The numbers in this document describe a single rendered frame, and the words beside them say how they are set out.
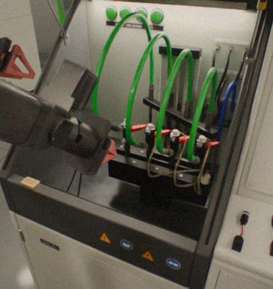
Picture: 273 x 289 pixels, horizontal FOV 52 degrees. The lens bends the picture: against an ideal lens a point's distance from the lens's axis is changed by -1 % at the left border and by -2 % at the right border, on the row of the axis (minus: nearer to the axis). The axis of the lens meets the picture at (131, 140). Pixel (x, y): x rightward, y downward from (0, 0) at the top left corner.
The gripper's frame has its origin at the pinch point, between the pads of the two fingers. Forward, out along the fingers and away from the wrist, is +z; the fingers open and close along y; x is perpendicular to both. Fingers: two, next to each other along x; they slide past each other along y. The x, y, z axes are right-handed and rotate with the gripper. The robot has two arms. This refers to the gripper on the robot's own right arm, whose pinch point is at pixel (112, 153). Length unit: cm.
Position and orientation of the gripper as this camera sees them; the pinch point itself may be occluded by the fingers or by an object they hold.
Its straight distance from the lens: 57.8
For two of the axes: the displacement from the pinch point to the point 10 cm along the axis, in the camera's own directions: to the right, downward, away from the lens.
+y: 4.5, -8.9, 0.4
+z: 4.7, 2.8, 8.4
